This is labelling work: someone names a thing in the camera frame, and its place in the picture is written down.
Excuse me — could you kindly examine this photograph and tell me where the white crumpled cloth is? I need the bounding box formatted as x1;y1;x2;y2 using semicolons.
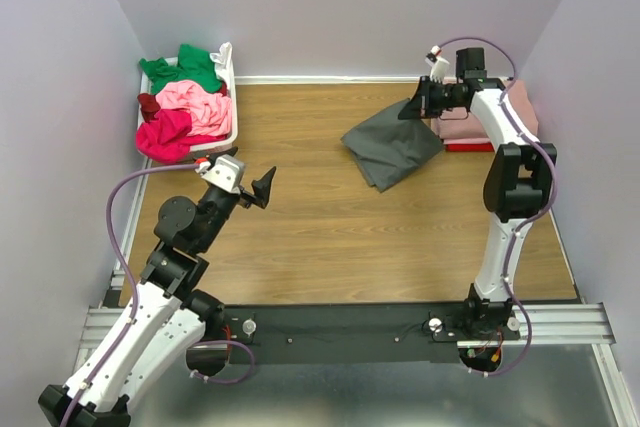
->
209;42;234;86

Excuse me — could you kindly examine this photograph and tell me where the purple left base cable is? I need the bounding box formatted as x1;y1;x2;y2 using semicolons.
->
185;339;256;385

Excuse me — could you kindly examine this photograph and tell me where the dusty pink folded shirt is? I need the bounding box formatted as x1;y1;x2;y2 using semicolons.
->
431;80;539;144

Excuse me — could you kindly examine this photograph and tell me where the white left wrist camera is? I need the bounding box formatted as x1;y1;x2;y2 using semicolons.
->
196;154;246;195

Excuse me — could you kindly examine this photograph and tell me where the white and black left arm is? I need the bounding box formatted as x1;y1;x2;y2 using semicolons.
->
38;150;276;426

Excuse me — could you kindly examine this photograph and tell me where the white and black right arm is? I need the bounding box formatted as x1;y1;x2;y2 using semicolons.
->
398;46;557;339

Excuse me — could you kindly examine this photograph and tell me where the white laundry basket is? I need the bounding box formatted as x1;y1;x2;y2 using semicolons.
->
137;55;239;163

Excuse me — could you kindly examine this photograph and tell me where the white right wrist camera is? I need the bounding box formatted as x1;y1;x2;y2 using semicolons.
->
425;45;450;83

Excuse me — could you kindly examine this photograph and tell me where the magenta crumpled shirt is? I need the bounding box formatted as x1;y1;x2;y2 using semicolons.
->
135;109;192;164

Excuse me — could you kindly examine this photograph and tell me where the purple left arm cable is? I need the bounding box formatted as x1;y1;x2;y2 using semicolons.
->
57;162;201;427

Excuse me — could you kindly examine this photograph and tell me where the dark red crumpled shirt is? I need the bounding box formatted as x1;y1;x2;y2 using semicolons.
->
137;93;161;123

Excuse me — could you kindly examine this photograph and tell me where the pink crumpled shirt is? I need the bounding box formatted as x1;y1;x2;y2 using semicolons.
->
155;80;234;137

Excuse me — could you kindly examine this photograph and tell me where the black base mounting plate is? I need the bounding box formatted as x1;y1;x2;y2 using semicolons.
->
219;302;521;366

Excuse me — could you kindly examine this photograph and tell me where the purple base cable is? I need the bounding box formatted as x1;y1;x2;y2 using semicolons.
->
185;339;256;385
467;302;533;378

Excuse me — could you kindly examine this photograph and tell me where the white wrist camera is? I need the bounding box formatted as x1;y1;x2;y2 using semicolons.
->
425;45;450;83
196;154;246;195

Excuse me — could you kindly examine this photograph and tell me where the green crumpled shirt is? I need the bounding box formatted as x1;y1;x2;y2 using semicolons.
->
139;44;222;94

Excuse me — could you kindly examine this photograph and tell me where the red folded shirt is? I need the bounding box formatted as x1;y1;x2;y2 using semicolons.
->
445;143;494;152

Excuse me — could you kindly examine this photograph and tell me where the dark grey t shirt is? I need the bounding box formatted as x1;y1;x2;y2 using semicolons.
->
341;99;444;192

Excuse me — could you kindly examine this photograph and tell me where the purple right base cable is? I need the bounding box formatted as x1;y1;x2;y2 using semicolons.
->
467;302;533;378

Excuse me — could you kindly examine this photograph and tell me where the aluminium frame rail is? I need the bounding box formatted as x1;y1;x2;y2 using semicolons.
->
457;303;616;347

